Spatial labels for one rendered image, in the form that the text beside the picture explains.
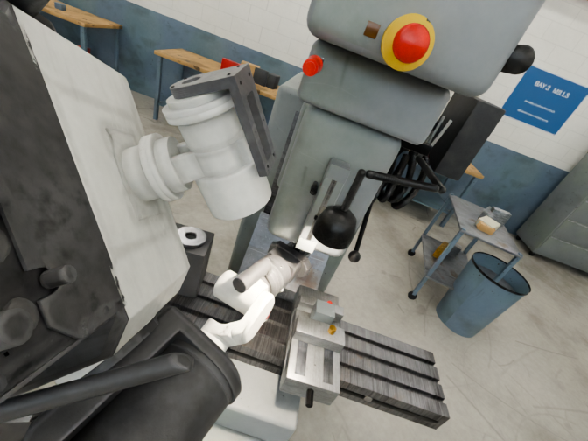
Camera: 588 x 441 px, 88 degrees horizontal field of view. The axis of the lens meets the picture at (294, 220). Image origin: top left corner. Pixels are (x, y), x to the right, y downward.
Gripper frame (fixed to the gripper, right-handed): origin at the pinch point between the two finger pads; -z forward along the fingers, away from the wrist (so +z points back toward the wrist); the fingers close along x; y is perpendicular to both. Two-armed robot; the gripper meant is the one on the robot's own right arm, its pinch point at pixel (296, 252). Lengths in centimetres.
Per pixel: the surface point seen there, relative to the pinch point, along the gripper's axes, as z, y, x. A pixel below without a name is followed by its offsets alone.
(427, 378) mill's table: -22, 31, -54
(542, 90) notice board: -485, -84, -88
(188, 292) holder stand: 11.1, 28.4, 24.1
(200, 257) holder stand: 10.6, 12.6, 22.8
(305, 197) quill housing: 10.0, -21.2, 0.2
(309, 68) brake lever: 29, -46, 0
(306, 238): 12.2, -13.9, -4.3
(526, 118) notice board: -487, -47, -92
